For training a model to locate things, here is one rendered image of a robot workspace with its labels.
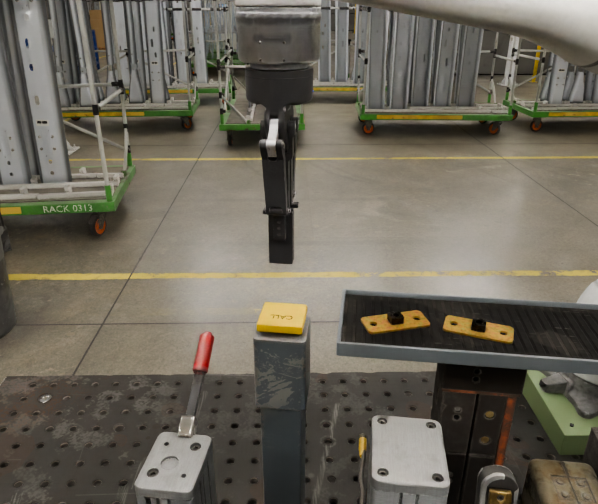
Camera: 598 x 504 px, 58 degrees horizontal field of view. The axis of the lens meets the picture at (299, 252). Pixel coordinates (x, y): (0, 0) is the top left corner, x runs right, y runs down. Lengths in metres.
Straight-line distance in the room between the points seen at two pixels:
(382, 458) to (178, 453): 0.24
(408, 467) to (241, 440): 0.66
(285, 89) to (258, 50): 0.05
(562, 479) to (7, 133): 4.26
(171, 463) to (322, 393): 0.70
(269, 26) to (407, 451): 0.46
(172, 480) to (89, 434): 0.66
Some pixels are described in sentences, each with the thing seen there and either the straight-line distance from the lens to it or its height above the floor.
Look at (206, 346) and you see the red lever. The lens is 0.74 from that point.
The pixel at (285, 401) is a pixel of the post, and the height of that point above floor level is 1.04.
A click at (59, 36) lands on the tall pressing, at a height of 1.16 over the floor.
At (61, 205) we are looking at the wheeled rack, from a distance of 4.13.
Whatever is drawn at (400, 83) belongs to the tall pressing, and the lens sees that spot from 7.34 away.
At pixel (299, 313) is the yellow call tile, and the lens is 0.73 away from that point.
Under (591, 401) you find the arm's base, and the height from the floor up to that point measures 0.78.
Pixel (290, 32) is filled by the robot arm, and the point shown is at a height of 1.51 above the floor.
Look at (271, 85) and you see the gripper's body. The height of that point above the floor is 1.46.
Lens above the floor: 1.54
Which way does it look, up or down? 24 degrees down
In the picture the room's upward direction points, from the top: straight up
